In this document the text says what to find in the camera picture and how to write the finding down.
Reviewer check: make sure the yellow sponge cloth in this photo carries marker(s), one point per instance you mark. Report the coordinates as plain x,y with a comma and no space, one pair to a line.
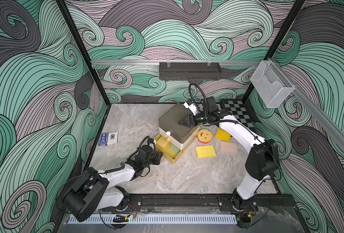
206,151

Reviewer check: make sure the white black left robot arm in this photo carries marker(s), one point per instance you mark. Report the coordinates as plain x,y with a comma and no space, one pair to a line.
95,190

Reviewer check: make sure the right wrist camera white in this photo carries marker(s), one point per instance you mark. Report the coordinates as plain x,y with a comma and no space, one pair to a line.
190,104

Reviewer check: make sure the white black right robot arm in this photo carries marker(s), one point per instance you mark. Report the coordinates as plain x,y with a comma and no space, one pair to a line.
263,156

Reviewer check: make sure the yellow rectangular sponge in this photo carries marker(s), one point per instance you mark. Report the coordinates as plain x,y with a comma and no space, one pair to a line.
223,135

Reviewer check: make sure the blue playing card box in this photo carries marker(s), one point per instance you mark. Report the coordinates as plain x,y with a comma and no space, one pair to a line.
103,139

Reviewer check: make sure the black wall-mounted shelf tray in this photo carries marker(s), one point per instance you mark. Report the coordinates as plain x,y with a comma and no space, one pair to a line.
194,72

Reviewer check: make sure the white slotted cable duct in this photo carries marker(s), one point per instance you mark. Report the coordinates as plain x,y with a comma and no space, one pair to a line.
161,219

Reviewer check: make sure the clear plastic wall bin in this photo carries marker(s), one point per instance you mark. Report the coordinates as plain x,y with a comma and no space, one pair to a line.
271,83

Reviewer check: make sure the black white checkerboard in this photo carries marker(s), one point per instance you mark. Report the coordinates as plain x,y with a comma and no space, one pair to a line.
237,108

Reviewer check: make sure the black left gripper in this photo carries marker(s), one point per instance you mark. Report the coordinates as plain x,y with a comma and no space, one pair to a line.
155,156

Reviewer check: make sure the pale pink rectangular sponge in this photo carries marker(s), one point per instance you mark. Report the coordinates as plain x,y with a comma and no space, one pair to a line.
228,147

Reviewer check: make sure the yellow bottom drawer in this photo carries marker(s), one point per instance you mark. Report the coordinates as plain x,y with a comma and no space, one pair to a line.
170,151

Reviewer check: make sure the round smiley sponge pink-backed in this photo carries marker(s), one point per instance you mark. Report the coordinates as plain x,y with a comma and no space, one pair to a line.
204,136

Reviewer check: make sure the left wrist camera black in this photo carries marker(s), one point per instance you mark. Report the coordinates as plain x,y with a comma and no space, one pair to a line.
145,152

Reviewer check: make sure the aluminium wall rail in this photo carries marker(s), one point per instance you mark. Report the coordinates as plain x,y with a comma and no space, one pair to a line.
134,62

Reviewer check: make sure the olive three-drawer storage box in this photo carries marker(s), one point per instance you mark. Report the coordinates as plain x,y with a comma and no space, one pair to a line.
180,136

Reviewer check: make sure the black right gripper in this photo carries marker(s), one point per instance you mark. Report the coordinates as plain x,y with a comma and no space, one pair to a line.
193,119

